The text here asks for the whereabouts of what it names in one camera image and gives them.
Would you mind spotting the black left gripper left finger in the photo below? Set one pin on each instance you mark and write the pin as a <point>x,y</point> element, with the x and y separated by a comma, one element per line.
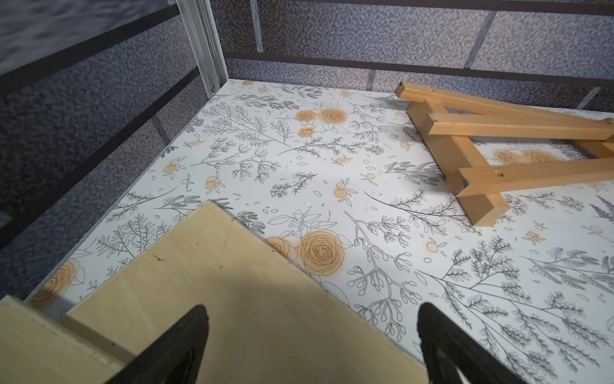
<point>175,357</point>

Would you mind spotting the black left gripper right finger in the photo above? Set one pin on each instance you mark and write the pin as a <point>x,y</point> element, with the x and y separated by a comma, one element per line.
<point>452,356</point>

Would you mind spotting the thin plywood board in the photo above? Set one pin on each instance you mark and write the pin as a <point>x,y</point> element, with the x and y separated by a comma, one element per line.
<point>37,349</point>
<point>268,322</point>

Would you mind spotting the small wooden easel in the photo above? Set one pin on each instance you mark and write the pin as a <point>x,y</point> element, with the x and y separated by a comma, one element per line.
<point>487,148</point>

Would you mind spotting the aluminium corner post left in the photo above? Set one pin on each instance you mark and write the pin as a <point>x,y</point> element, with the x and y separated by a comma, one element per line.
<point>198,19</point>

